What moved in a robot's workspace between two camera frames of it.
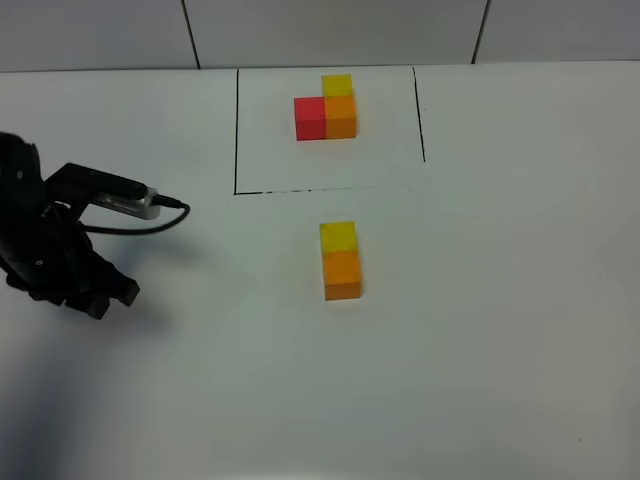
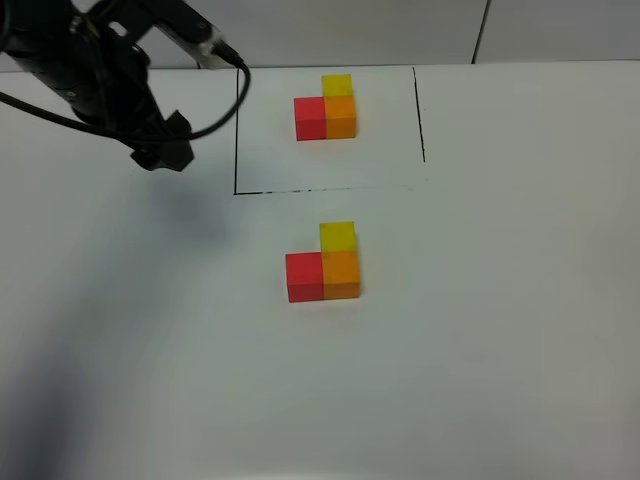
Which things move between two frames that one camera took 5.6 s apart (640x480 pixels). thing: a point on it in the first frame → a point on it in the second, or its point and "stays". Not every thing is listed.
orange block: x=342 y=275 stays
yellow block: x=338 y=237 stays
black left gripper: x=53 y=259 → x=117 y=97
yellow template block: x=337 y=85 stays
